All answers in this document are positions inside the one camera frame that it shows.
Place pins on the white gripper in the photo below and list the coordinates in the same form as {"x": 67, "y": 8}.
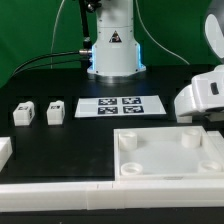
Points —
{"x": 204, "y": 94}

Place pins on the white square tabletop panel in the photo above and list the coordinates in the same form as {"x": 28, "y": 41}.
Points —
{"x": 168, "y": 153}

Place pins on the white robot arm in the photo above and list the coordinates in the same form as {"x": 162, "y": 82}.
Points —
{"x": 116, "y": 54}

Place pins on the marker sheet with tags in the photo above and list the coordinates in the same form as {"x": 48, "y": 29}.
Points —
{"x": 119, "y": 106}

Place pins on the white side fence block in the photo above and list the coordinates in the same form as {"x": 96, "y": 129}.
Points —
{"x": 5, "y": 151}

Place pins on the white obstacle fence rail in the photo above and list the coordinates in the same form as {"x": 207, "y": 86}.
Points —
{"x": 111, "y": 195}

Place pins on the black cable upright connector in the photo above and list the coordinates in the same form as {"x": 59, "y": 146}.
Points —
{"x": 86, "y": 36}

